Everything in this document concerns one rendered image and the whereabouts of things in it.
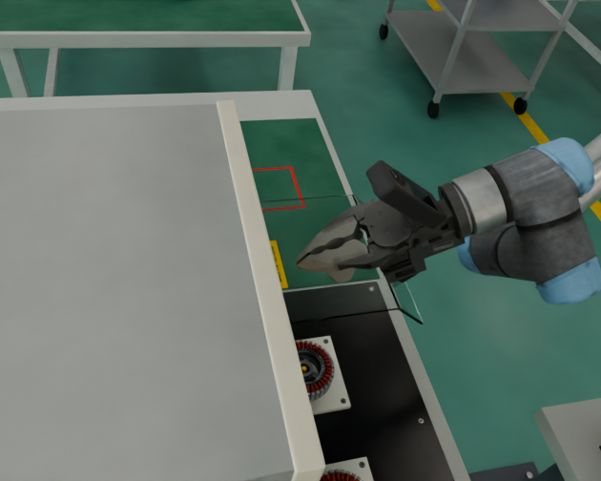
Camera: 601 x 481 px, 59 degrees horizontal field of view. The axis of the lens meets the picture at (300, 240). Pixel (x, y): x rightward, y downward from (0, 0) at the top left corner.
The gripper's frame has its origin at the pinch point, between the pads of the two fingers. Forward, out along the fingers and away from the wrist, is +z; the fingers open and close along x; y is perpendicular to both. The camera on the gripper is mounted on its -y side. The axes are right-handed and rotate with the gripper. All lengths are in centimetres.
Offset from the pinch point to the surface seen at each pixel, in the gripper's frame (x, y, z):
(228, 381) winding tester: -21.1, -17.2, 6.0
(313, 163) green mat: 66, 50, -3
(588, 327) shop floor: 42, 169, -80
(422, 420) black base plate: -8.3, 48.7, -5.9
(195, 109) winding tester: 13.5, -16.8, 5.1
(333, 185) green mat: 57, 51, -6
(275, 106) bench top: 93, 48, 2
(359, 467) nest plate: -14.4, 41.5, 6.8
